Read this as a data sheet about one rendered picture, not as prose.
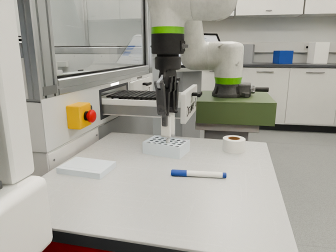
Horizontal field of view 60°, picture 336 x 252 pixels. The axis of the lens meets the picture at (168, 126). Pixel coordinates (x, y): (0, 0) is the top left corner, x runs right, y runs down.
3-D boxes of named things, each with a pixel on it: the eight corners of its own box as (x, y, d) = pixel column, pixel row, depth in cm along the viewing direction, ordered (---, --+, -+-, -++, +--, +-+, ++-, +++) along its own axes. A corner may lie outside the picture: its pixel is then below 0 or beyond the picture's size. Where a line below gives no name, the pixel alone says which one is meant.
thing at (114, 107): (192, 106, 127) (192, 92, 126) (181, 119, 103) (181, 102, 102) (107, 102, 136) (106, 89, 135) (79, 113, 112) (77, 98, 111)
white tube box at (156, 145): (189, 151, 92) (190, 139, 91) (179, 159, 85) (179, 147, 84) (155, 145, 97) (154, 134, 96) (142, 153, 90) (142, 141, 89)
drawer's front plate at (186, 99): (196, 109, 129) (197, 84, 126) (185, 124, 102) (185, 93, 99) (192, 108, 129) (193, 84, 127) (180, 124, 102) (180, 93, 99)
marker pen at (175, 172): (226, 176, 73) (226, 171, 73) (226, 179, 72) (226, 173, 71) (171, 174, 75) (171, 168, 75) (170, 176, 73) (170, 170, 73)
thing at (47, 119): (152, 97, 175) (152, 72, 171) (47, 152, 79) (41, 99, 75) (17, 92, 196) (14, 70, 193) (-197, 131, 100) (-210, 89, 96)
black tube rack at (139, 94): (172, 106, 125) (172, 91, 124) (162, 114, 109) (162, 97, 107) (123, 104, 130) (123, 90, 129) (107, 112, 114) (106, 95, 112)
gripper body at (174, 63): (173, 55, 77) (173, 90, 80) (185, 55, 85) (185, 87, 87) (149, 55, 80) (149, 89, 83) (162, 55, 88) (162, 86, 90)
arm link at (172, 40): (157, 35, 87) (142, 33, 79) (194, 34, 83) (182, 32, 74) (158, 56, 89) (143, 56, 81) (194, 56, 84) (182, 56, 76)
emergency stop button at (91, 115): (98, 121, 91) (97, 108, 90) (91, 124, 87) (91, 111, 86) (89, 120, 91) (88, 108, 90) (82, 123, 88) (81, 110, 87)
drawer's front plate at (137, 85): (151, 96, 165) (151, 76, 163) (134, 105, 138) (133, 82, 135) (148, 96, 166) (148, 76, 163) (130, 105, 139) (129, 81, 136)
